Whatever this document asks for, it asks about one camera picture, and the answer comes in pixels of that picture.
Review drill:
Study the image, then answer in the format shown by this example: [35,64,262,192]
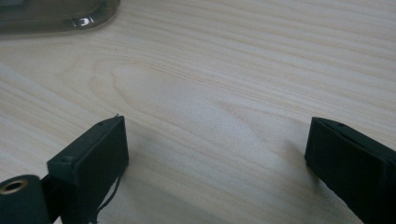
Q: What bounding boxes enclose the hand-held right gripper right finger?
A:
[304,117,396,224]

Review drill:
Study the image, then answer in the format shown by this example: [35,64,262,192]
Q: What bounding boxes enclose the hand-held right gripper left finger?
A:
[46,113,130,224]

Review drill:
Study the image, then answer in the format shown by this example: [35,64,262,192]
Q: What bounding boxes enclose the transparent brown plastic box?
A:
[0,0,121,35]

